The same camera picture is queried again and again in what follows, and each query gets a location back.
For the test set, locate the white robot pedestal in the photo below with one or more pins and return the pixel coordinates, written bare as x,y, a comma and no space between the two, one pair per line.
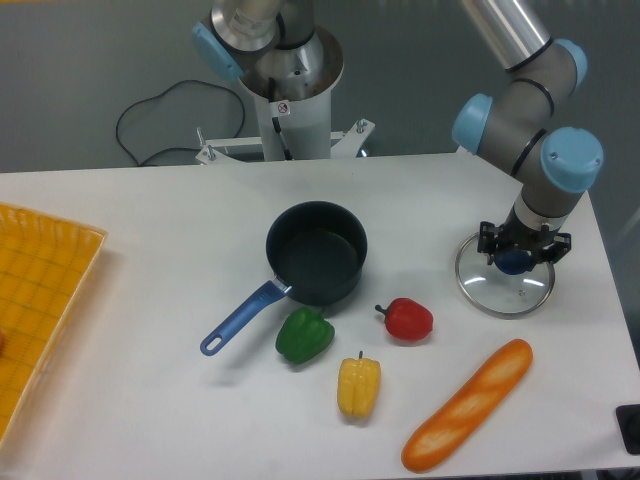
292,93

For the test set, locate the glass lid blue knob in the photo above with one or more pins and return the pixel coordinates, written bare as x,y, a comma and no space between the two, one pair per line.
497,293

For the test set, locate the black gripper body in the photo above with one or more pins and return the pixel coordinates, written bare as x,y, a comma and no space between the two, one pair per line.
515,235

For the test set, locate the red bell pepper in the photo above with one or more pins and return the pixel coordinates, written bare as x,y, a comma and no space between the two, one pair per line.
407,320

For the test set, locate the black device at edge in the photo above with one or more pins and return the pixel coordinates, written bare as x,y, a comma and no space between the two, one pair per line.
628,418

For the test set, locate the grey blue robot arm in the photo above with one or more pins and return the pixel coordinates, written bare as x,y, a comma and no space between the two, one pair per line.
554,168

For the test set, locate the orange baguette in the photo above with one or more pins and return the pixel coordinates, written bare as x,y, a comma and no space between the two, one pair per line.
437,438

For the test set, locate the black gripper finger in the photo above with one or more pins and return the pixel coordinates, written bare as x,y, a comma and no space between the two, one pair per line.
551,250
487,242

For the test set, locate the yellow woven basket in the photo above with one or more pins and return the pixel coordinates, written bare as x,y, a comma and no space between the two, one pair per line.
45,260

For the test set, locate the green bell pepper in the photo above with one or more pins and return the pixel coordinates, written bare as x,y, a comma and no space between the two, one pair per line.
304,335

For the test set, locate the dark saucepan blue handle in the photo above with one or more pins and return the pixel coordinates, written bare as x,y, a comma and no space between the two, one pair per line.
316,250

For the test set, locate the yellow bell pepper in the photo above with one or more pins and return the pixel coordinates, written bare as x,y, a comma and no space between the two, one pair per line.
358,385

